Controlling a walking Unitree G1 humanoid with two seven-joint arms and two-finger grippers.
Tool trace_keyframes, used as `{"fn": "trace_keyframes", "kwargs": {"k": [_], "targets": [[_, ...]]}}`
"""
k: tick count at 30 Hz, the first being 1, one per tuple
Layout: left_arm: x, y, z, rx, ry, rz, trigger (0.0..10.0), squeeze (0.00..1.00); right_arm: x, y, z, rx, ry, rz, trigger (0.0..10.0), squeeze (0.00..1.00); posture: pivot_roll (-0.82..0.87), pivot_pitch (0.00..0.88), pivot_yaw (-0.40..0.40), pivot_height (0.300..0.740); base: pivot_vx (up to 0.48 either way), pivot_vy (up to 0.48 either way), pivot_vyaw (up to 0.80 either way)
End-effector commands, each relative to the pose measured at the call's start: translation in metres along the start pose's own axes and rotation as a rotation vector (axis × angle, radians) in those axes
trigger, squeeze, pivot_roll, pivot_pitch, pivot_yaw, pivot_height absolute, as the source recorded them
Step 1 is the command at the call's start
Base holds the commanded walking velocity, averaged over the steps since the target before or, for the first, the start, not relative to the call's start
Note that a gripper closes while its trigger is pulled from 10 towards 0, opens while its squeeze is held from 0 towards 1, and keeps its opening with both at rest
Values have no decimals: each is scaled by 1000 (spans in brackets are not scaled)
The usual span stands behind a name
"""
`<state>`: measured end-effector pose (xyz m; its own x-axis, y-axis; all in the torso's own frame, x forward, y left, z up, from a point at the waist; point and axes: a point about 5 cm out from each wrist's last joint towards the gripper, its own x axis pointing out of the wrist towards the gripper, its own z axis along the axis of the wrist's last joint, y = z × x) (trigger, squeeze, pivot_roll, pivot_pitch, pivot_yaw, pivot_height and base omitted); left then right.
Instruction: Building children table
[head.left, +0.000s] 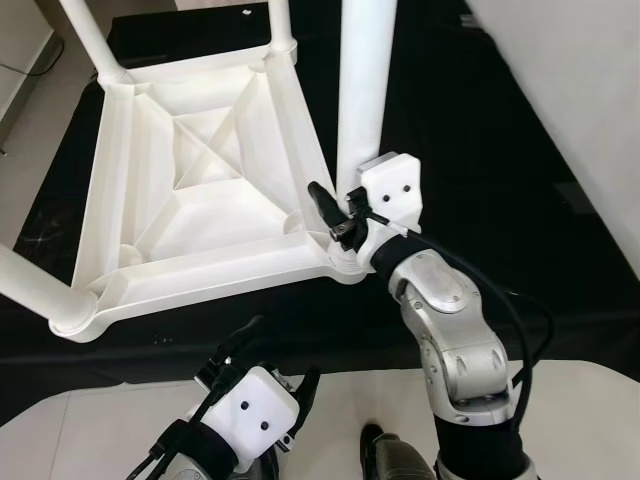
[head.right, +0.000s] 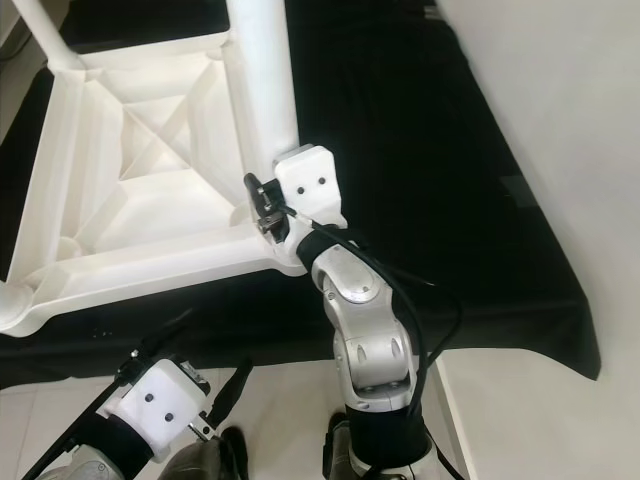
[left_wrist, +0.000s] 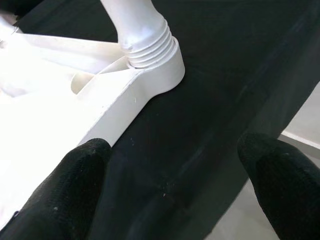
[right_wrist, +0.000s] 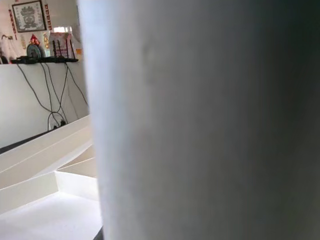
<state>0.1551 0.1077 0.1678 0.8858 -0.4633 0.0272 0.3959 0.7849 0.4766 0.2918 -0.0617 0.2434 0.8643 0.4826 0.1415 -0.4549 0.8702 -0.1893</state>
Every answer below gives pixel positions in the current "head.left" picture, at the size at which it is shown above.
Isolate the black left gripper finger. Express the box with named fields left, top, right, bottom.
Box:
left=287, top=366, right=321, bottom=421
left=205, top=315, right=266, bottom=391

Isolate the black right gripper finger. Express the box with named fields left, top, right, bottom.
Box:
left=307, top=182, right=351, bottom=244

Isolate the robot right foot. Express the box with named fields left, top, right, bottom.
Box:
left=360, top=425, right=438, bottom=480

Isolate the grey tape strip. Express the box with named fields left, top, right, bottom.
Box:
left=560, top=183, right=592, bottom=211

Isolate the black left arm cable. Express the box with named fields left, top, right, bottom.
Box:
left=125, top=365, right=243, bottom=480

